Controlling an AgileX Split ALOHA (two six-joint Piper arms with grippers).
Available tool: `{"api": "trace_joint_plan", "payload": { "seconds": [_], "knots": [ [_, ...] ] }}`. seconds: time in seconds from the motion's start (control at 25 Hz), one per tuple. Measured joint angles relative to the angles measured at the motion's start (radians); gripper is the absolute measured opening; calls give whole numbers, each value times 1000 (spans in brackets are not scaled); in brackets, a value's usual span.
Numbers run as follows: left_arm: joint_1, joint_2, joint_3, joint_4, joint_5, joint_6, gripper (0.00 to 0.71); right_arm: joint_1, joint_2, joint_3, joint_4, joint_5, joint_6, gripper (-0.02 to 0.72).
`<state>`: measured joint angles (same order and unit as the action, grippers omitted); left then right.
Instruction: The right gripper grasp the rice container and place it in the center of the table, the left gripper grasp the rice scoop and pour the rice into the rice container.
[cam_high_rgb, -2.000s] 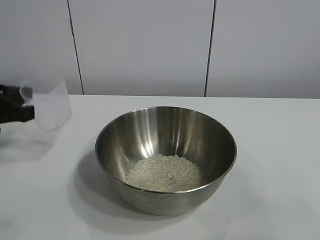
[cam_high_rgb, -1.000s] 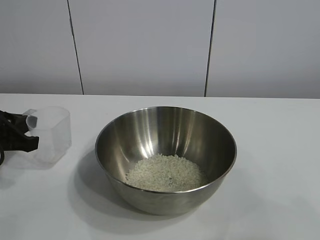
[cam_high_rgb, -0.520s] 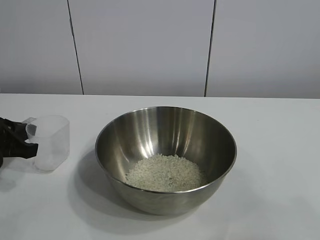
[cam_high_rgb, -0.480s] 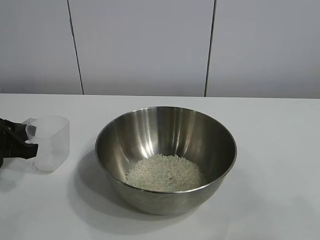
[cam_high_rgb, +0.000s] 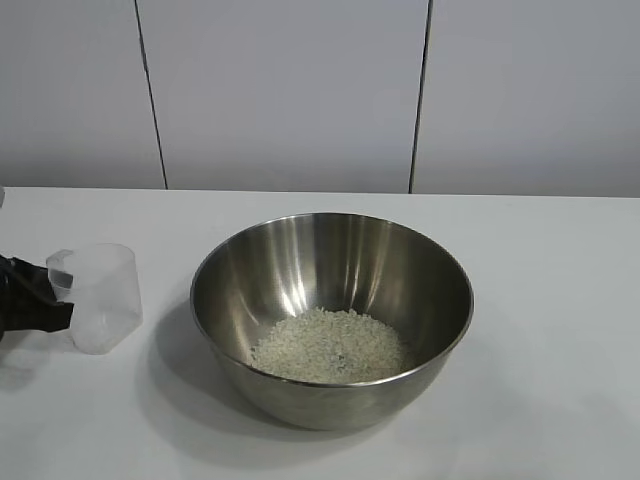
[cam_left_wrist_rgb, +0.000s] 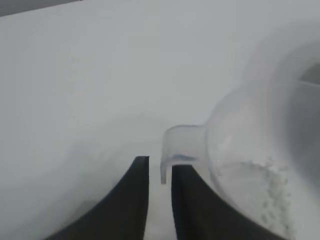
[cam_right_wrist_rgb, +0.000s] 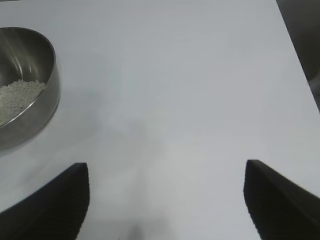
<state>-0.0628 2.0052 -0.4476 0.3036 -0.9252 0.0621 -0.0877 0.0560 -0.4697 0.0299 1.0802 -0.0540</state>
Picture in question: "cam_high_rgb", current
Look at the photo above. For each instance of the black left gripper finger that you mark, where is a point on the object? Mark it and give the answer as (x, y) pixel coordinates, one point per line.
(30, 275)
(35, 312)

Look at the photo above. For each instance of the translucent plastic measuring cup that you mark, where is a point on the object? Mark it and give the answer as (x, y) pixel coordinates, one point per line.
(107, 300)

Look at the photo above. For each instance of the white rice grains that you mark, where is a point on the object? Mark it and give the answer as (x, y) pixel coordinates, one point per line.
(330, 345)

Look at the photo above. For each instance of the stainless steel mixing bowl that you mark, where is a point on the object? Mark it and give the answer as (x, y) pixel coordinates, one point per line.
(330, 260)

